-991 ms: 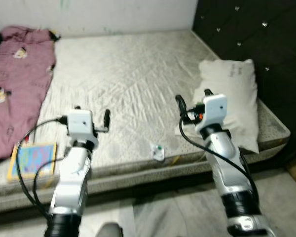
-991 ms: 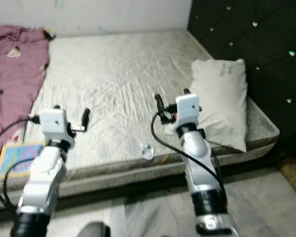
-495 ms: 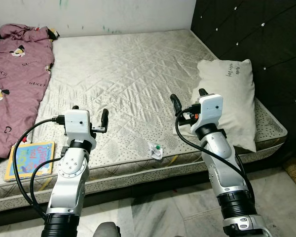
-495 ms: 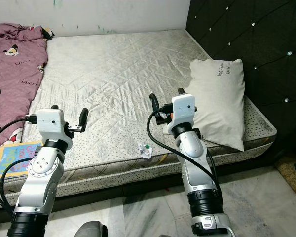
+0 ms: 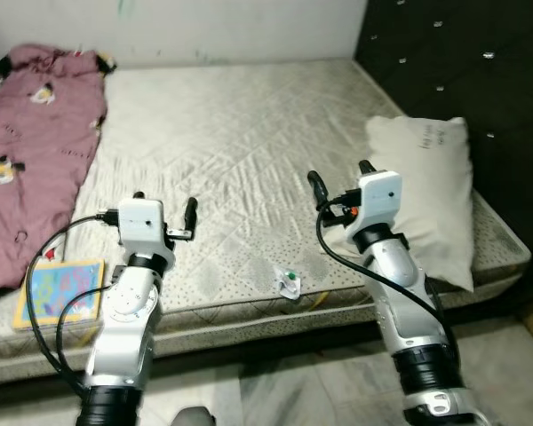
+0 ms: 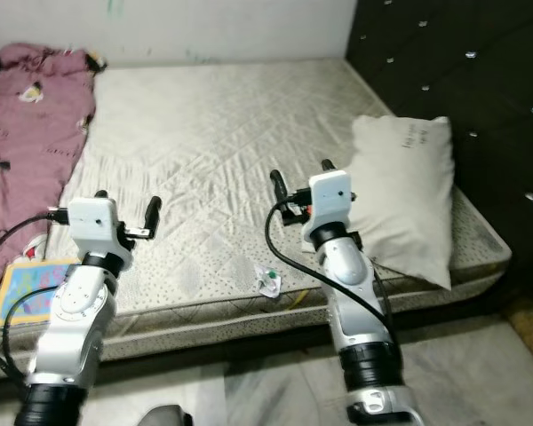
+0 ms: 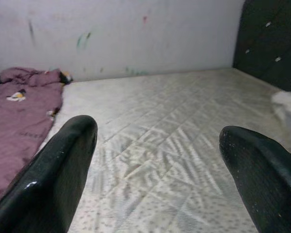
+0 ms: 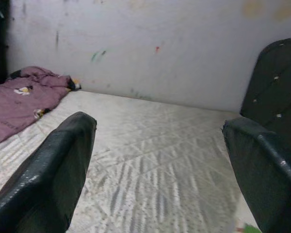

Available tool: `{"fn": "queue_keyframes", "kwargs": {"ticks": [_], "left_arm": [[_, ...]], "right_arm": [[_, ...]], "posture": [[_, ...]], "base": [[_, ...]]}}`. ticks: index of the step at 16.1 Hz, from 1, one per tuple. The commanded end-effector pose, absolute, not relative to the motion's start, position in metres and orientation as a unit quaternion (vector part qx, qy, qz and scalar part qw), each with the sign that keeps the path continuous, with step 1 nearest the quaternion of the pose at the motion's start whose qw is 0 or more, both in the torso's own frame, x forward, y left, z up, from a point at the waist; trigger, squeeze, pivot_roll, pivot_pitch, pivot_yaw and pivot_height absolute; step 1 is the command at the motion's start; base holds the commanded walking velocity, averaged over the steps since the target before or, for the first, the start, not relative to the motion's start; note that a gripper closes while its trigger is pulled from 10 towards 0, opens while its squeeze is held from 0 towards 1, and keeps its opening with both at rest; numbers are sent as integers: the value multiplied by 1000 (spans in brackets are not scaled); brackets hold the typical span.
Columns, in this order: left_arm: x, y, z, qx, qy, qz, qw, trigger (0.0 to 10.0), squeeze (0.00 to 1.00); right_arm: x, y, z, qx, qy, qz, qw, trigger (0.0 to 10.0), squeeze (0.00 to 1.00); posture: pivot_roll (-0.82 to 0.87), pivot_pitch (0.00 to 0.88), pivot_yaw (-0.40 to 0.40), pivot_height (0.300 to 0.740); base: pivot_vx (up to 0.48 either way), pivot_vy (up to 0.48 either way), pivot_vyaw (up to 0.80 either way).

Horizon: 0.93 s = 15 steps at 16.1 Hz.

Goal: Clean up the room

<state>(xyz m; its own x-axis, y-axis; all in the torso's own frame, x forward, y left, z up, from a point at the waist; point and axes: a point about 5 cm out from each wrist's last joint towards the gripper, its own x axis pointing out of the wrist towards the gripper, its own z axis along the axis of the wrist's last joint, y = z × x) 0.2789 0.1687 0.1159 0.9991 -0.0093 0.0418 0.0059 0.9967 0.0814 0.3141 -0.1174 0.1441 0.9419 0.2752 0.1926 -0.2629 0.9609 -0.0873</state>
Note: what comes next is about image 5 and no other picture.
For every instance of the colourful children's book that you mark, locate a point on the colourful children's book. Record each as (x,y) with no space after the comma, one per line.
(49,293)

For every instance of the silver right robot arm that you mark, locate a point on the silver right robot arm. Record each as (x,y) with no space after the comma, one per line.
(400,284)

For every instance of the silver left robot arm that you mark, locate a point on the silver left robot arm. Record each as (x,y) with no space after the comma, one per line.
(124,328)

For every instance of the beige pillow with lettering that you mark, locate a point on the beige pillow with lettering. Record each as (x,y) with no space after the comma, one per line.
(426,195)

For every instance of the grey quilted mattress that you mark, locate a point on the grey quilted mattress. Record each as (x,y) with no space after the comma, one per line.
(249,133)

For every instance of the small white green wrapper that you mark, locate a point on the small white green wrapper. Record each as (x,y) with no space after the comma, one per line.
(290,284)

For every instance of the pink cartoon print blanket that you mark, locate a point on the pink cartoon print blanket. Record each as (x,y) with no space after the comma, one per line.
(35,151)

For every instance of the black tufted headboard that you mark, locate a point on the black tufted headboard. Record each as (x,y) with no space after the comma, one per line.
(480,89)

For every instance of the grey left robot leg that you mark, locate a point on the grey left robot leg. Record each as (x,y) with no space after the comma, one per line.
(195,418)

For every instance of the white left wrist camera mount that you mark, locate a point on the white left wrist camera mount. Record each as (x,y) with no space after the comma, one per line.
(140,222)

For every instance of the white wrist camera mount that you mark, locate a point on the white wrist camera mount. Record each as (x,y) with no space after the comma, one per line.
(140,222)
(377,195)

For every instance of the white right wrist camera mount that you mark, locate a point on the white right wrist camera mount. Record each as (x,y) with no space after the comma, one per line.
(377,195)

